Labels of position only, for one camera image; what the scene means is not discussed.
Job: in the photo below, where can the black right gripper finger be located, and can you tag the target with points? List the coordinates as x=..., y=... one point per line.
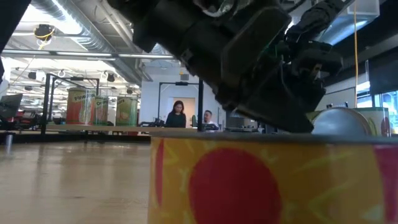
x=264, y=115
x=295, y=99

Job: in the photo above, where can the chicken soup label can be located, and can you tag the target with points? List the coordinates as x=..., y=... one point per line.
x=340, y=123

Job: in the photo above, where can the yellow pineapple rings can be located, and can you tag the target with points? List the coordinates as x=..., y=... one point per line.
x=248, y=186

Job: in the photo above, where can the mixed veggies label can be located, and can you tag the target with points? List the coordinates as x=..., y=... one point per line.
x=381, y=119

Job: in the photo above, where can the green pears label can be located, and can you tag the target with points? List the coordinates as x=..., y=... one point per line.
x=126, y=111

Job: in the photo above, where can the red pineapple label can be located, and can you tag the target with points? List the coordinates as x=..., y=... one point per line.
x=79, y=105

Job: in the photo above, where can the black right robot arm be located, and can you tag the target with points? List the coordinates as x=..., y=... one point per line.
x=314, y=18

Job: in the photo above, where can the person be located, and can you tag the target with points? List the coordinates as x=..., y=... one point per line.
x=176, y=114
x=210, y=118

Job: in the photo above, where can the beige door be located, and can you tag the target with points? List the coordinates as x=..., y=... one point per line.
x=190, y=107

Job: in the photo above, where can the window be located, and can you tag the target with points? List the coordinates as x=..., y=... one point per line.
x=388, y=105

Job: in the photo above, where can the ceiling light strip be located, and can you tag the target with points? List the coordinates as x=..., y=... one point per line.
x=62, y=53

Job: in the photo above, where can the dark computer monitor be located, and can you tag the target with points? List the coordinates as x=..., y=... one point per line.
x=10, y=105

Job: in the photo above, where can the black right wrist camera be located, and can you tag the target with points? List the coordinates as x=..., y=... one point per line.
x=317, y=59

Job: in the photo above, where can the grey wall speaker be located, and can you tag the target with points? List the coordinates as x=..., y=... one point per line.
x=184, y=76

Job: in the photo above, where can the black background station frame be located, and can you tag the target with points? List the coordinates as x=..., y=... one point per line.
x=52, y=99
x=174, y=83

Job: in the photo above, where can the black shelf frame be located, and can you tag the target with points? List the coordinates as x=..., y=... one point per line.
x=200, y=102

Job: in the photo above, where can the large rectangular silver duct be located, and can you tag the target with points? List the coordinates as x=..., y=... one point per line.
x=363, y=18

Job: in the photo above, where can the round silver air duct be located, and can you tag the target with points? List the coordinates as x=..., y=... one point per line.
x=74, y=28

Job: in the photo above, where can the black aluminium table frame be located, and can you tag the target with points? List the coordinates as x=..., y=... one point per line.
x=7, y=37

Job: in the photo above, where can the silver post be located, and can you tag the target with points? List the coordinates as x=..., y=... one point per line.
x=8, y=143

